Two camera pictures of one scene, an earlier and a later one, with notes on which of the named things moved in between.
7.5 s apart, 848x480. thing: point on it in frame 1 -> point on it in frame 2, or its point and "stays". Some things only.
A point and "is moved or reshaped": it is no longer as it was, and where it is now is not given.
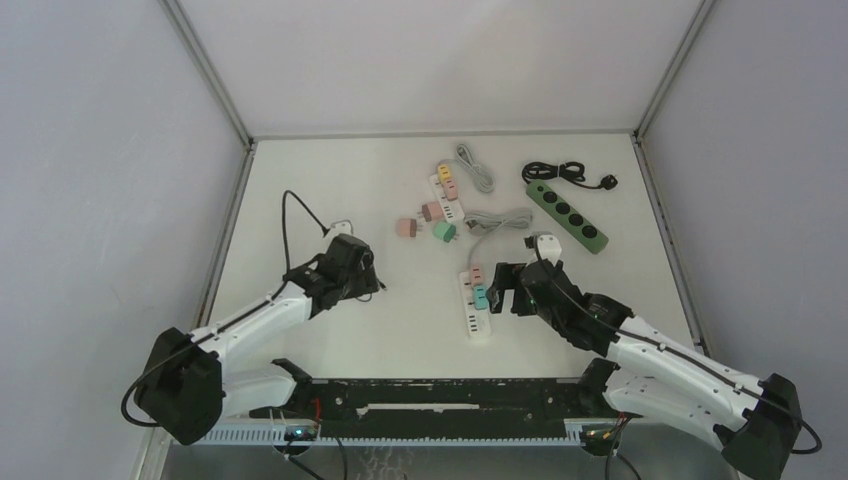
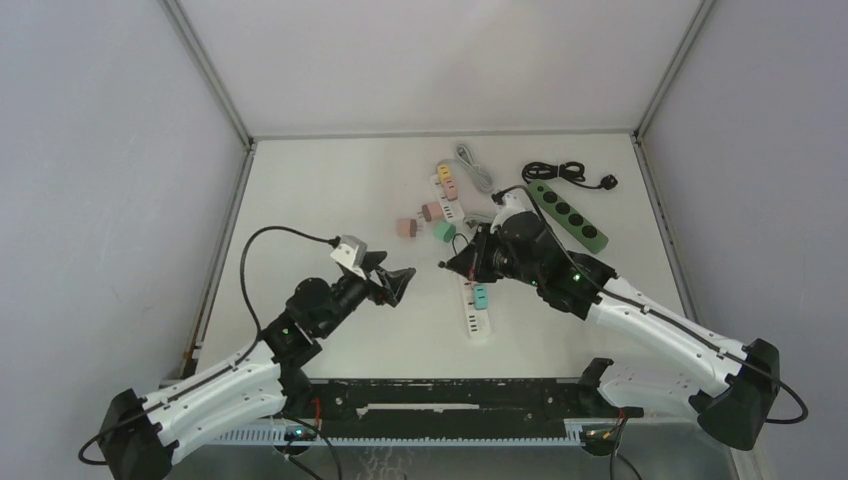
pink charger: [406, 227] stays
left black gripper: [366, 282] -> [395, 281]
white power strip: [451, 208] stays
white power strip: [477, 320] stays
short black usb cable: [382, 286] is moved or reshaped
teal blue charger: [480, 297] stays
